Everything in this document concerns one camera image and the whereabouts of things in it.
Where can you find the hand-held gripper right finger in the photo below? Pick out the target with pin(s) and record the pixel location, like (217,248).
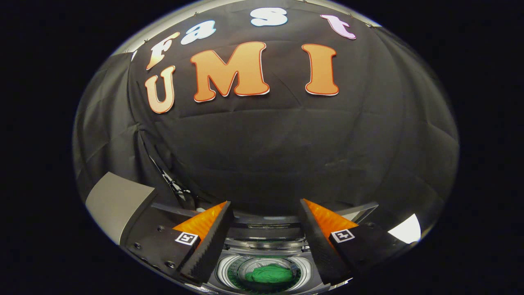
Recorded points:
(321,246)

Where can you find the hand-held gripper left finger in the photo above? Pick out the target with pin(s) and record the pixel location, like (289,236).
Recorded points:
(208,250)

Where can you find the grey washing machine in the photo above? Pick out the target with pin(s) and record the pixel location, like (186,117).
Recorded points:
(266,248)

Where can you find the green polo shirt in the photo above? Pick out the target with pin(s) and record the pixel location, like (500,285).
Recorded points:
(270,273)

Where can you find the white flat board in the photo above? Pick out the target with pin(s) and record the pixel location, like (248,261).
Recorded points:
(407,231)

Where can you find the black backdrop cloth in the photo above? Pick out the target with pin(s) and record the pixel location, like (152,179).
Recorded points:
(307,143)

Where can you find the grey side stand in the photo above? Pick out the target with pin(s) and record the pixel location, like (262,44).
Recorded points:
(114,205)

